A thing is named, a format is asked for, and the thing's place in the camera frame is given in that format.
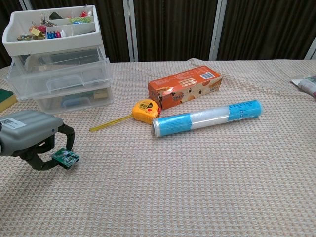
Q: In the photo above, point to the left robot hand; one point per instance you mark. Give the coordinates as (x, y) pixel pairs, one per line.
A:
(29, 130)

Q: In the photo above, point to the clear drawer with green board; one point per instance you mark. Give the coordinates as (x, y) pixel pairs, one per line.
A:
(27, 86)

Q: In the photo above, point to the small green circuit board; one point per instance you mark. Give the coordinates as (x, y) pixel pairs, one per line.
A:
(66, 156)

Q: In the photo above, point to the white organizer trays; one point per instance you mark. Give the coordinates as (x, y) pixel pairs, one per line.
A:
(61, 45)

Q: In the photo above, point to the clear drawer with tan block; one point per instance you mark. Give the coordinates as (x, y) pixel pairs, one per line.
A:
(49, 107)

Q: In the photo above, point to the clear plastic drawer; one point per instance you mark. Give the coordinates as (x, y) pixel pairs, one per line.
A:
(105, 85)

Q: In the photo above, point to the orange biscuit box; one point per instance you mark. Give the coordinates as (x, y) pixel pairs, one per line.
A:
(182, 86)

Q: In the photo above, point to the green yellow sponge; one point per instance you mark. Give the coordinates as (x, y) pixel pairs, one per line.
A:
(6, 101)

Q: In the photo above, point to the tan rectangular block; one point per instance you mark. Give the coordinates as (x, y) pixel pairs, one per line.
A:
(100, 94)

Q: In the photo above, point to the dark green flat board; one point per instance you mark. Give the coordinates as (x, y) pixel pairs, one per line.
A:
(74, 55)

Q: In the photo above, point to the colourful clip pile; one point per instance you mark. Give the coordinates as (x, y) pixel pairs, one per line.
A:
(37, 32)

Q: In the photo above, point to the blue red white pushpins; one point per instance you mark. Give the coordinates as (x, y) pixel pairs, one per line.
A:
(55, 34)

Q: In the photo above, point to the metal binder clips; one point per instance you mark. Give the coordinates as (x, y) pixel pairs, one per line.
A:
(48, 22)

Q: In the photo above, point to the yellow tape measure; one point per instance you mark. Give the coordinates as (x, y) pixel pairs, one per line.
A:
(144, 109)

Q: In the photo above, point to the small black block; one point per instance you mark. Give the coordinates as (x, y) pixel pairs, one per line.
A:
(56, 16)

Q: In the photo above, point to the blue green small packet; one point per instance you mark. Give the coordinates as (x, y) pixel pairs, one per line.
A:
(79, 20)

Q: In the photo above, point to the black pleated curtain panel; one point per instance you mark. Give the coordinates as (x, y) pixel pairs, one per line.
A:
(111, 24)
(266, 24)
(6, 10)
(172, 24)

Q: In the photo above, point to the red white small packet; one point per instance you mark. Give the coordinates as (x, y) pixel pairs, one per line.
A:
(86, 11)

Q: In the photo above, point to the beige woven tablecloth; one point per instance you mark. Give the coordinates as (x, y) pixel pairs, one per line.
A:
(172, 185)

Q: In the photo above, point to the blue white cling film roll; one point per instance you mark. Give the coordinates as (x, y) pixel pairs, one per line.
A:
(207, 118)

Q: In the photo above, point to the floral printed packet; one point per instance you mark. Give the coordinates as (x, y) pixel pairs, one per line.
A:
(307, 86)

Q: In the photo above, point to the white metal partition post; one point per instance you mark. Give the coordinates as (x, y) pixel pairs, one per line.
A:
(24, 3)
(131, 29)
(217, 29)
(311, 50)

